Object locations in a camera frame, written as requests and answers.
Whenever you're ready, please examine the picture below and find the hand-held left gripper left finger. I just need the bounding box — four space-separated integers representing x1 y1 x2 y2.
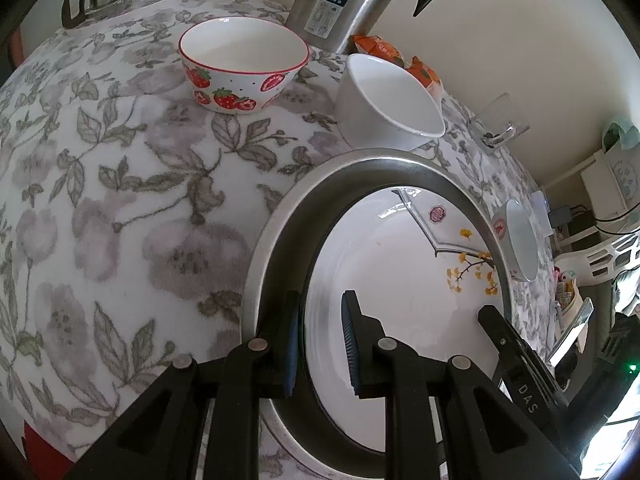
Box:
62 290 304 480

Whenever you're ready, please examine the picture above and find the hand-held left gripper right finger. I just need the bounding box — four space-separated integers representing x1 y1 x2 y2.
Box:
341 290 584 480

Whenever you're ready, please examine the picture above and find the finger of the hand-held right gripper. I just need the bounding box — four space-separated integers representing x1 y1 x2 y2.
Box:
477 305 532 382

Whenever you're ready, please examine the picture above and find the black rim ginkgo plate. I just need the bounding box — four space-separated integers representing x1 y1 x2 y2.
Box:
302 185 512 453

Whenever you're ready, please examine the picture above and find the small white round bowl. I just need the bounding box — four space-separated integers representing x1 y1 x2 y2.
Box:
491 199 539 282

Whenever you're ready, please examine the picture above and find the stainless steel basin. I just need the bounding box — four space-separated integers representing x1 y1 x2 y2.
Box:
240 147 514 480

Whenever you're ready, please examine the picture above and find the white square bowl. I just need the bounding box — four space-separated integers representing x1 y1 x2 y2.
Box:
334 53 447 152

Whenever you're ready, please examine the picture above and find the strawberry print bowl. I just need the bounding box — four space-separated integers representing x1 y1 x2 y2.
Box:
178 17 311 115

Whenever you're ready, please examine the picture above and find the colourful small package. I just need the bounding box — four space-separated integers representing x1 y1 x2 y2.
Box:
552 267 581 311

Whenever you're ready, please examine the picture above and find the white power strip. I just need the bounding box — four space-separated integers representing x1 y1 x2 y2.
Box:
531 191 552 239

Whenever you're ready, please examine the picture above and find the black charger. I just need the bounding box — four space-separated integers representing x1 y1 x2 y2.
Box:
547 206 576 229

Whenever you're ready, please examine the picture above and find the white wooden furniture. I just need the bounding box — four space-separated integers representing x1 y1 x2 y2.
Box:
545 150 640 287

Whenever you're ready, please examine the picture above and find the grey patterned cushion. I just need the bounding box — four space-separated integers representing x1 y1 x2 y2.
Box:
602 147 640 211

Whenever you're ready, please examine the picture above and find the clear glass mug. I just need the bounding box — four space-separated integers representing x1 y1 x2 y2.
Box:
470 92 531 149

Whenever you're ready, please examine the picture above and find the grey floral tablecloth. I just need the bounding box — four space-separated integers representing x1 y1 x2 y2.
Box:
0 0 566 480

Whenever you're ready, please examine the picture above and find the teal cloth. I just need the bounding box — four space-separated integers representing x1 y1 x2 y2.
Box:
602 115 640 152

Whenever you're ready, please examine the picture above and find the red flower print cloth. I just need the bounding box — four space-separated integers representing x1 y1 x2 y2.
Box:
22 420 76 477

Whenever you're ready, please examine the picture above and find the orange snack packet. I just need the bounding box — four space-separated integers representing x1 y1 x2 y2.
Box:
350 34 406 69
407 56 444 102

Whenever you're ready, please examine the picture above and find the stainless steel thermos jug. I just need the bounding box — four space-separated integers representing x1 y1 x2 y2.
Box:
285 0 451 56

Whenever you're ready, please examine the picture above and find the black cable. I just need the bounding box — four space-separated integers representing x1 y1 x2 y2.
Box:
570 205 640 236

